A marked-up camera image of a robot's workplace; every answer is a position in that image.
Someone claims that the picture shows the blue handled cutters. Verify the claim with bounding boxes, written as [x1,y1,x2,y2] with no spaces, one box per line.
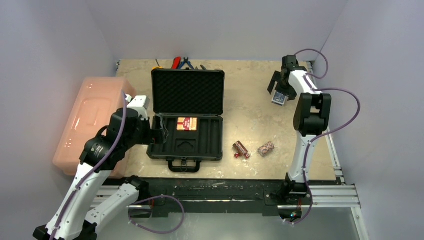
[178,57,195,70]

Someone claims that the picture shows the red Texas Hold'em card deck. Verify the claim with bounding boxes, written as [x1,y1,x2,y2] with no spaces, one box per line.
[176,117,198,131]

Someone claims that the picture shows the yellow tape measure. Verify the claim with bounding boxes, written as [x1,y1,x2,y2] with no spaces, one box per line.
[152,66,163,71]

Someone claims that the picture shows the blue playing card deck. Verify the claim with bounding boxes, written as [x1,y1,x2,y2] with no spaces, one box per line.
[271,91,287,106]

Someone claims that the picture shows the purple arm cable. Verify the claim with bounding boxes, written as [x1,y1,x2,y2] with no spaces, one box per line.
[293,48,361,186]
[48,91,128,240]

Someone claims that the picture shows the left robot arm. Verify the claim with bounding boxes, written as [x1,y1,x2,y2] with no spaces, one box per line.
[32,107,167,240]

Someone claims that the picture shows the black poker carrying case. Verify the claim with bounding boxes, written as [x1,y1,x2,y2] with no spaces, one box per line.
[147,69,225,173]

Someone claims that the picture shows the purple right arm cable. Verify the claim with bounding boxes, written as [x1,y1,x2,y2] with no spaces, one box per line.
[293,48,361,186]

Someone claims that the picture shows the orange plastic storage bin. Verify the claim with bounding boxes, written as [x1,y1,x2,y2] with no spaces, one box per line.
[52,77,136,176]

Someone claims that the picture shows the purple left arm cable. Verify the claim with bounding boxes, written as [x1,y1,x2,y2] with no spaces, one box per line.
[48,91,128,240]

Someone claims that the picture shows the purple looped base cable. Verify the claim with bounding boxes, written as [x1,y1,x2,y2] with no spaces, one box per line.
[127,194,185,235]

